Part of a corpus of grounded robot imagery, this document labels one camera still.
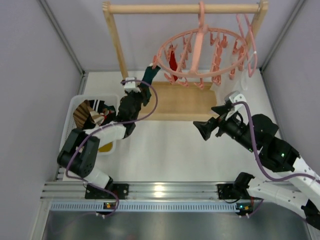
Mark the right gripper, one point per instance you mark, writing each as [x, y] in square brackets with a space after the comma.
[219, 123]

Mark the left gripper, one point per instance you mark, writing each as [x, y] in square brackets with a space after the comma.
[136, 95]

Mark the teal sock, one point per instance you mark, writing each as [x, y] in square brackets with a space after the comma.
[148, 77]

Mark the brown striped sock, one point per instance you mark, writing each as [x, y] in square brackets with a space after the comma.
[78, 116]

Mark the red sock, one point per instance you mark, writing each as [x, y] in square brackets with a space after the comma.
[172, 62]

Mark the pink round clip hanger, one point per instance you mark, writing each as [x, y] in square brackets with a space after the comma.
[205, 52]

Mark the black white-striped sock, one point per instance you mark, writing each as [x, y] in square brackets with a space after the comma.
[96, 105]

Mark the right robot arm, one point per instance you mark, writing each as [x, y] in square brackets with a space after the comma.
[291, 183]

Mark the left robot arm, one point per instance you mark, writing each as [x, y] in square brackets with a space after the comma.
[80, 149]

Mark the dark patterned socks pile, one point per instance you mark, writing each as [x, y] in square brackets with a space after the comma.
[108, 112]

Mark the pink clothes hanger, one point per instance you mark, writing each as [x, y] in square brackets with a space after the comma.
[251, 54]

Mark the wooden clothes rack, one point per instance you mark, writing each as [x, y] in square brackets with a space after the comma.
[173, 101]

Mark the yellow sock in basket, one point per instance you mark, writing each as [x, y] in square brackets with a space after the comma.
[106, 148]

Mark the white plastic basket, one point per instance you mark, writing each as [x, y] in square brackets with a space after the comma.
[110, 99]

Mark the white sheer garment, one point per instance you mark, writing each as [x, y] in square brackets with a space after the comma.
[233, 80]

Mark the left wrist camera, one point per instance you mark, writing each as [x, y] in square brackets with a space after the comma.
[130, 85]

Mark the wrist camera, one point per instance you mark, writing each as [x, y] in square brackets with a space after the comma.
[130, 85]
[231, 100]

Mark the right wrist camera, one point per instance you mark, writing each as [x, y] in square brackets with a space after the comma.
[231, 100]

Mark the aluminium mounting rail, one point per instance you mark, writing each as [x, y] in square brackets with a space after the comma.
[169, 197]

